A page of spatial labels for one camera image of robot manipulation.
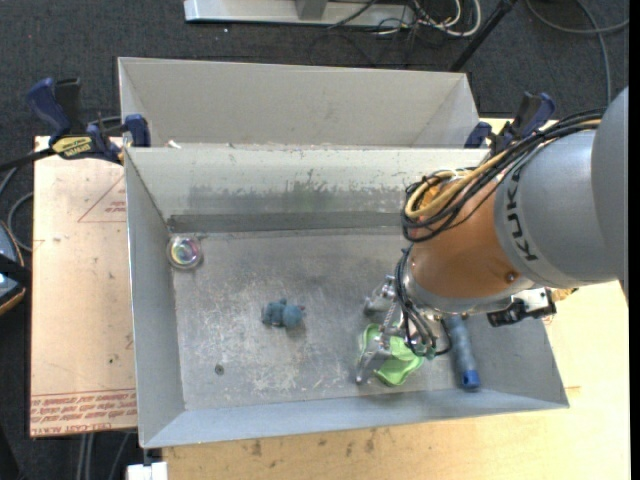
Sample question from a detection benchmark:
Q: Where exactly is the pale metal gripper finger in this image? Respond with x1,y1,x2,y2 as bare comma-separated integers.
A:
363,275,399,317
355,334,392,385

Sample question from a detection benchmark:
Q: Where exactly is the light green plastic toy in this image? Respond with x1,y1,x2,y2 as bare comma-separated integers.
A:
357,321,426,388

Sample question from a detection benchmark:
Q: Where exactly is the blue-grey toy animal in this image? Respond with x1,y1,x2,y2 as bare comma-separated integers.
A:
260,297,307,329

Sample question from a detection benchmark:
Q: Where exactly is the grey metal bin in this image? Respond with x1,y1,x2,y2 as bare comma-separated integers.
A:
117,56,571,450

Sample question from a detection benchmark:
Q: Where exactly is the brown cardboard board red print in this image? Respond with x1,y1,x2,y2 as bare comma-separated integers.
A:
28,135,139,439

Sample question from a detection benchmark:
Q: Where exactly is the grey and blue tool handle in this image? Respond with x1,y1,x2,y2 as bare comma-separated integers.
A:
442,315,482,393

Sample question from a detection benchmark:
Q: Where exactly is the black cylinder on white bracket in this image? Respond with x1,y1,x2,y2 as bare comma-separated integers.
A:
486,287,558,328

